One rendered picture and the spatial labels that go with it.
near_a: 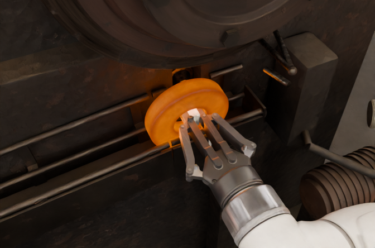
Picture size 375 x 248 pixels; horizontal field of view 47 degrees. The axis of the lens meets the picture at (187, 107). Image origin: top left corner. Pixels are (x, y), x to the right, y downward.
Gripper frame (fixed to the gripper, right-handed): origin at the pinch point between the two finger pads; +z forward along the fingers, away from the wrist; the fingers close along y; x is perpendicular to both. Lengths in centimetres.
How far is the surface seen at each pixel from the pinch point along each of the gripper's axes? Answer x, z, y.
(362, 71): -79, 48, 114
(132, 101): -0.5, 5.7, -8.4
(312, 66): 3.5, -3.2, 24.1
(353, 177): -22.7, -16.0, 33.4
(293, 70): 14.8, -11.4, 11.3
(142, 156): -5.4, -3.0, -10.1
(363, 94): -78, 36, 104
